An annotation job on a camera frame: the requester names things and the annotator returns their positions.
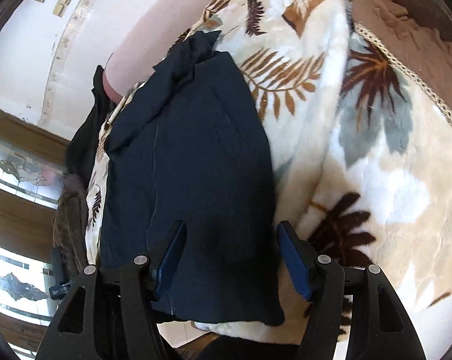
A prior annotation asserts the navy blue garment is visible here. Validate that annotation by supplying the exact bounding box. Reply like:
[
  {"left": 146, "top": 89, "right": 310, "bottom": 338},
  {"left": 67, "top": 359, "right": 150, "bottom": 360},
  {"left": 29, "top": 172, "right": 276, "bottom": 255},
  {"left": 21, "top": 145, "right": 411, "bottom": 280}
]
[{"left": 100, "top": 32, "right": 284, "bottom": 326}]

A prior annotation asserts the brown fuzzy blanket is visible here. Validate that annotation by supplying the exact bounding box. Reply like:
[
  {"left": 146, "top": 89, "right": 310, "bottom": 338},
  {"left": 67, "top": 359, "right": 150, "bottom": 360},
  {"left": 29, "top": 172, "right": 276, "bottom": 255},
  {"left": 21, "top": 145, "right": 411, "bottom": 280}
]
[{"left": 52, "top": 175, "right": 88, "bottom": 278}]

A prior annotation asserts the wooden glass door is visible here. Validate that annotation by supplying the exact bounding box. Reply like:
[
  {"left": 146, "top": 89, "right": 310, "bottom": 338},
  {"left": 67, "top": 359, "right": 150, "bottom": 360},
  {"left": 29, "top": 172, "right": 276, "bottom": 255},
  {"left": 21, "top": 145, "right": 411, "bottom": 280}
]
[{"left": 0, "top": 110, "right": 67, "bottom": 357}]

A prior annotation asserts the black garment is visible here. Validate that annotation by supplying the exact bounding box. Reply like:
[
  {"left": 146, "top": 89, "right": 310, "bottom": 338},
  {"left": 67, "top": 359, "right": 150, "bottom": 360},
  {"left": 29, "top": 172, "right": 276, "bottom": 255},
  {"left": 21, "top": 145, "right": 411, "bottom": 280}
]
[{"left": 65, "top": 65, "right": 116, "bottom": 189}]

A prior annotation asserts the pink cylindrical bolster cushion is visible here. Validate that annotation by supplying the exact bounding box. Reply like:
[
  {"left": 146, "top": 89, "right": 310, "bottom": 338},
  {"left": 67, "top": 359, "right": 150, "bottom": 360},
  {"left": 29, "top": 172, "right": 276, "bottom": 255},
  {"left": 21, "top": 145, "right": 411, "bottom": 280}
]
[{"left": 103, "top": 0, "right": 213, "bottom": 103}]

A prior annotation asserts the tan ruffled sofa cover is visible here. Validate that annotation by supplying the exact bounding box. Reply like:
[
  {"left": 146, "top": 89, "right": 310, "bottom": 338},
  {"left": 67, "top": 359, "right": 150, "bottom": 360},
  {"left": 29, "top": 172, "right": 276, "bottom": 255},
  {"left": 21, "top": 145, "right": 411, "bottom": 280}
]
[{"left": 349, "top": 0, "right": 452, "bottom": 127}]

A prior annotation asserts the beige wall switch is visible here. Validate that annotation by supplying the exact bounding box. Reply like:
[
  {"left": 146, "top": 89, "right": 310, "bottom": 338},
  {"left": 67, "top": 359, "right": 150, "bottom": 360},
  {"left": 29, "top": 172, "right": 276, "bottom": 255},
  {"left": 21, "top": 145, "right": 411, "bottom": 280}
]
[{"left": 52, "top": 0, "right": 72, "bottom": 17}]

